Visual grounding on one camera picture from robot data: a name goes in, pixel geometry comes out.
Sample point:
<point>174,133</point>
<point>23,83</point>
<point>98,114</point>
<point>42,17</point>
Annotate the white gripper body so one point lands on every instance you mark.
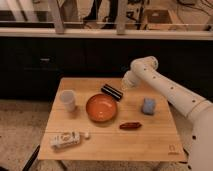
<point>129,80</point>

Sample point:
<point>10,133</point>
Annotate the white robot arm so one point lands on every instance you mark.
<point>197,109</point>

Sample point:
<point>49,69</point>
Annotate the black whiteboard eraser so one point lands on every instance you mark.
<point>112,92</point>

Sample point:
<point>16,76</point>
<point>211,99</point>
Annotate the blue sponge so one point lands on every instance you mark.
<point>148,106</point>

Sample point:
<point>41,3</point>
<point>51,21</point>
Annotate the orange bowl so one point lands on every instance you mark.
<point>101,108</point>

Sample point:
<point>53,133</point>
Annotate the brown snack packet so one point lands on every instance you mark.
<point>130,125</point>

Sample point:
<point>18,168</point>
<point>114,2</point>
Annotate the wooden table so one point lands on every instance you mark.
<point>156,140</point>

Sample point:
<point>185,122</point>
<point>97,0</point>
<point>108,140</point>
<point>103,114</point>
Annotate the white plastic cup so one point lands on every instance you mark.
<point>67,97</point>

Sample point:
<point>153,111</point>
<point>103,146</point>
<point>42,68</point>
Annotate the cardboard box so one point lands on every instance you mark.
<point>157,20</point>

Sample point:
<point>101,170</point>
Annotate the white lying bottle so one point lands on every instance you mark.
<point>67,139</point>

